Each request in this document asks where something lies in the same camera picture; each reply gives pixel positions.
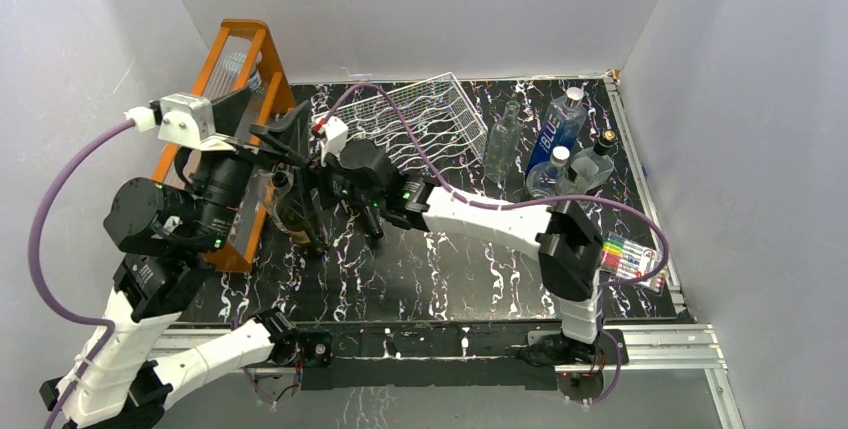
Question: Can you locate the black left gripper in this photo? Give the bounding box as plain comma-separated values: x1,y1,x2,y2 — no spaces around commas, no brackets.
192,85,313,248

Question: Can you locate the dark wine bottle brown label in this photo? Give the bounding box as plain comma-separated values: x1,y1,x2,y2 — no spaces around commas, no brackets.
268,169,327,256

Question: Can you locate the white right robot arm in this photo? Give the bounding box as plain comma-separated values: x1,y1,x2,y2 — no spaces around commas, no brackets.
318,137,604,365

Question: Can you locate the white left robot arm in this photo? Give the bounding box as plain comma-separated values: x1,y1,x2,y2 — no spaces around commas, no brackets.
28,87,307,428

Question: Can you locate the plastic water bottle on shelf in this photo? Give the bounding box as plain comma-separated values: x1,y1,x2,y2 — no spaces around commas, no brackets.
223,52,264,94

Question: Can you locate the round clear bottle white cap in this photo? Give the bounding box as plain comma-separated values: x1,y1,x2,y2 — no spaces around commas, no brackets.
525,146,571,199

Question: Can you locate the square clear bottle black cap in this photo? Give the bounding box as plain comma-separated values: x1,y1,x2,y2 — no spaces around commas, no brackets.
566,129,618,195

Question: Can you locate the orange wooden shelf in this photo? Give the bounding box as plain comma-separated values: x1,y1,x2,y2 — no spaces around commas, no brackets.
150,18,299,274

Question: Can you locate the pack of coloured markers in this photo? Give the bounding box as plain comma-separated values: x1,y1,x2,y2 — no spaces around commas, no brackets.
600,232,662,285

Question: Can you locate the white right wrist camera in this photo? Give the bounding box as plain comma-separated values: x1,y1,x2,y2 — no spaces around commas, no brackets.
313,114,348,166

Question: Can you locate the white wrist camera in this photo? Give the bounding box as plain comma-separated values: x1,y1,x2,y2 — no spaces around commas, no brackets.
313,114,348,166
125,93,237,152

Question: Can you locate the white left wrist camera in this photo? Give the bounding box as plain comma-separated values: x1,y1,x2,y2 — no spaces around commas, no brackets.
125,93,237,152

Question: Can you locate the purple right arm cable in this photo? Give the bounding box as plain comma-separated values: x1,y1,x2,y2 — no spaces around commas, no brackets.
317,82,670,288

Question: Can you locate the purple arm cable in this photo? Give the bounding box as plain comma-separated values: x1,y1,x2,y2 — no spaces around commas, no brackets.
317,82,670,288
26,117,144,429

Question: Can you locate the white wire wine rack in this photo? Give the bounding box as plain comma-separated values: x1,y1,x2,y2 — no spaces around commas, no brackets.
333,72,488,176

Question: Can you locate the aluminium frame rail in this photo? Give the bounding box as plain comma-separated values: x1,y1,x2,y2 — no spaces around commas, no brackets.
115,319,743,429

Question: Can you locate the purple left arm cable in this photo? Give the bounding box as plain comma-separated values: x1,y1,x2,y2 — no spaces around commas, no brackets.
26,117,144,429

